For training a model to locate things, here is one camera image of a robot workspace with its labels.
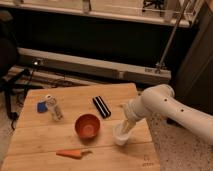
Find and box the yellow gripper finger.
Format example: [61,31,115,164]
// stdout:
[121,120,130,134]
[128,122,136,131]

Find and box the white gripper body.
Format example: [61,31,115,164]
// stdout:
[123,96,147,123]

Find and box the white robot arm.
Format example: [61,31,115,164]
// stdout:
[121,84,213,145]

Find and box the red ceramic bowl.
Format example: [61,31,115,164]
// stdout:
[75,114,100,139]

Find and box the black striped rectangular block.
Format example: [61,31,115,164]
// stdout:
[93,96,111,119]

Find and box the metal tripod pole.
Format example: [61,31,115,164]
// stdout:
[155,0,190,74]

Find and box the orange toy carrot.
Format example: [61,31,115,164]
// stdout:
[56,149,91,159]

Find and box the blue small object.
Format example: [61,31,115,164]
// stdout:
[37,102,47,113]

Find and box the black office chair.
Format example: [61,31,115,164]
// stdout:
[0,9,44,131]

